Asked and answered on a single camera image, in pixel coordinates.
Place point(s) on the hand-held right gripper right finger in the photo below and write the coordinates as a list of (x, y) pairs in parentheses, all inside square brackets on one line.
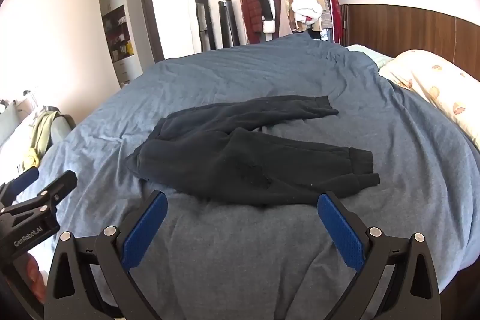
[(341, 230)]

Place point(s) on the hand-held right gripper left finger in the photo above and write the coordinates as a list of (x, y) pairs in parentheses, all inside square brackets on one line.
[(144, 230)]

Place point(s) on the olive green garment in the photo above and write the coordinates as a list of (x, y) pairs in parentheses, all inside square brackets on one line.
[(41, 132)]

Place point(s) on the cream floral pillow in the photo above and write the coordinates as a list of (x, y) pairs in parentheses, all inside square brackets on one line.
[(431, 87)]

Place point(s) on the row of hanging clothes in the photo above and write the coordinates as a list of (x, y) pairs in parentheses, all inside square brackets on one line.
[(255, 5)]

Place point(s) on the black floor stand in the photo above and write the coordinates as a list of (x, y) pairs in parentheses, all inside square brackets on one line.
[(204, 24)]

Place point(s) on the person's left hand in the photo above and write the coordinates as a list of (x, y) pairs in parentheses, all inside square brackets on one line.
[(33, 275)]

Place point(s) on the light green pillow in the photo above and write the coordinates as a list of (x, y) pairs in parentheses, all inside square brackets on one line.
[(369, 55)]

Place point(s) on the dark wooden headboard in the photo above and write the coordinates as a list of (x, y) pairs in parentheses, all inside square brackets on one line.
[(405, 27)]

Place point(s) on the yellow bag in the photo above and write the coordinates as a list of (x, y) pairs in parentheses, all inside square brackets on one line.
[(129, 49)]

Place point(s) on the blue bed blanket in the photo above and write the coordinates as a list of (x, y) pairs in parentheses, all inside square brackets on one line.
[(262, 72)]

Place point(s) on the black cylinder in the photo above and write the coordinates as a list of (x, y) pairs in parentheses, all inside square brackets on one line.
[(228, 24)]

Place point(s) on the dark brown door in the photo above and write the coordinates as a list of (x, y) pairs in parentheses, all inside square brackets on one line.
[(152, 24)]

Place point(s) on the arched wall shelf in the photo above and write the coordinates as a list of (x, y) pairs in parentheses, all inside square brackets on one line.
[(116, 27)]

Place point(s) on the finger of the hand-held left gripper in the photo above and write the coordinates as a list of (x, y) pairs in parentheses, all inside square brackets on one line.
[(56, 188), (24, 179)]

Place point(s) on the grey chair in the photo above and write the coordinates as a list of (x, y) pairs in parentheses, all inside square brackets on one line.
[(63, 127)]

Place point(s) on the black pants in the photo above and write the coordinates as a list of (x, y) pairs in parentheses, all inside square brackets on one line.
[(225, 155)]

